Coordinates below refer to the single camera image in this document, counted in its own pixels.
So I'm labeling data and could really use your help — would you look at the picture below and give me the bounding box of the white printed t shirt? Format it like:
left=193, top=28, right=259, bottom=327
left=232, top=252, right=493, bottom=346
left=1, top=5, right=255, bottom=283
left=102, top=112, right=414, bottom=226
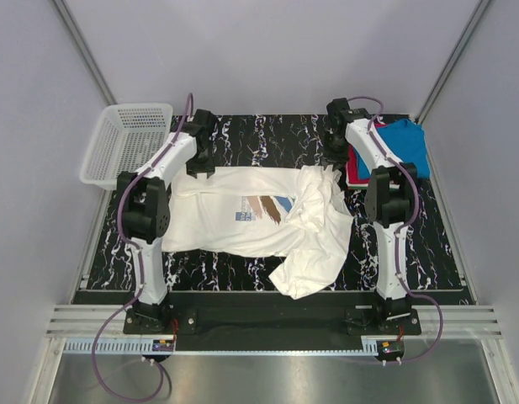
left=162, top=166, right=353, bottom=300

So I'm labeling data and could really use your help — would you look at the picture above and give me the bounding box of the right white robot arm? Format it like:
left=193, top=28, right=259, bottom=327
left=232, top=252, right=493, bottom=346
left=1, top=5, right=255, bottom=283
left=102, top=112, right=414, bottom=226
left=323, top=98, right=419, bottom=303

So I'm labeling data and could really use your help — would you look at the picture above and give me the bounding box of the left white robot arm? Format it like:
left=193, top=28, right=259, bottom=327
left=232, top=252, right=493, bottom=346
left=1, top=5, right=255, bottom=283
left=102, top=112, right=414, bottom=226
left=117, top=109, right=218, bottom=306

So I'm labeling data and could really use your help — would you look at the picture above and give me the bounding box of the red folded t shirt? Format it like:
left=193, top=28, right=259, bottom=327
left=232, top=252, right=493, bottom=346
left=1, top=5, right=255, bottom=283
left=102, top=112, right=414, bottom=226
left=345, top=119, right=393, bottom=187

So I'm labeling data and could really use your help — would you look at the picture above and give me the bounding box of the black marble pattern mat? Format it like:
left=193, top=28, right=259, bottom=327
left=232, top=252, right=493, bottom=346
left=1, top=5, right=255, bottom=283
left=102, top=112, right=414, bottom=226
left=72, top=114, right=474, bottom=305

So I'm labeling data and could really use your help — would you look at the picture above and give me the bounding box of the blue folded t shirt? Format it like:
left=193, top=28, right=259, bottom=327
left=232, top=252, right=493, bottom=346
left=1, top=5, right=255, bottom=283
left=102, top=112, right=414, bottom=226
left=346, top=118, right=430, bottom=179

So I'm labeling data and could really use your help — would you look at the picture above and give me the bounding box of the white plastic basket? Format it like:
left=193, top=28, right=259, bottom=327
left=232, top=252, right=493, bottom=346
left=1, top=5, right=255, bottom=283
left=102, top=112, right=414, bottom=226
left=79, top=103, right=173, bottom=191

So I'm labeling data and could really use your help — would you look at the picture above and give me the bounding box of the left small circuit board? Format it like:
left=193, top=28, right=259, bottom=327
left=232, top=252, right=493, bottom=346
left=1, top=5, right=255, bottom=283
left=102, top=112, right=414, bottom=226
left=153, top=339, right=175, bottom=352

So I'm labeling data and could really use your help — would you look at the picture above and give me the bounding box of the small circuit board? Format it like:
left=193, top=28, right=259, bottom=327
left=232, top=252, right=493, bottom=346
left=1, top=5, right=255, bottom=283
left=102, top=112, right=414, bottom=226
left=153, top=339, right=175, bottom=352
left=378, top=341, right=405, bottom=354

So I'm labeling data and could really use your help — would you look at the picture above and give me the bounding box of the right small circuit board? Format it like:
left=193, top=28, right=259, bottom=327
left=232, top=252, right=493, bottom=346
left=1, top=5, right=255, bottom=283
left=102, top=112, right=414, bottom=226
left=378, top=341, right=405, bottom=354

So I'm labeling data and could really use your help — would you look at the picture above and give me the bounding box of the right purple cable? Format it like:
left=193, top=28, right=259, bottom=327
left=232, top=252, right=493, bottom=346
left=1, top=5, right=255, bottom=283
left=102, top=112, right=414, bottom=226
left=347, top=95, right=445, bottom=364

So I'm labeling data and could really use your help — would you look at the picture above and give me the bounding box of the purple cable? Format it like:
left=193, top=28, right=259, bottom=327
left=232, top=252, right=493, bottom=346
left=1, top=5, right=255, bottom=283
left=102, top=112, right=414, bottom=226
left=347, top=95, right=445, bottom=364
left=90, top=92, right=195, bottom=403

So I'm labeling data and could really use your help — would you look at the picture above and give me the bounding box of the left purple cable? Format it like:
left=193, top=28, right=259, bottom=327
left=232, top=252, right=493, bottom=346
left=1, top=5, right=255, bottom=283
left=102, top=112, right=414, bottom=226
left=90, top=92, right=195, bottom=403

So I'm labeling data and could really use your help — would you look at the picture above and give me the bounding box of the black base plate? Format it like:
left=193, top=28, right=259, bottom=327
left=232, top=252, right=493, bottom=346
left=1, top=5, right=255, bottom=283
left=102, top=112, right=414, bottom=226
left=124, top=291, right=421, bottom=336

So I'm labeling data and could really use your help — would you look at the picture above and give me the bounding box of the aluminium rail profile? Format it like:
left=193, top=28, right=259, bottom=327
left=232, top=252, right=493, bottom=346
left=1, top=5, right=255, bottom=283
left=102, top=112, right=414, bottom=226
left=45, top=305, right=502, bottom=339

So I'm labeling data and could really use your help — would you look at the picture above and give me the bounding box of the white slotted cable duct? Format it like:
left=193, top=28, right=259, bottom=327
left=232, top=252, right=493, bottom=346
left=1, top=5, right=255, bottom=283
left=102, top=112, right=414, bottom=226
left=64, top=338, right=378, bottom=357

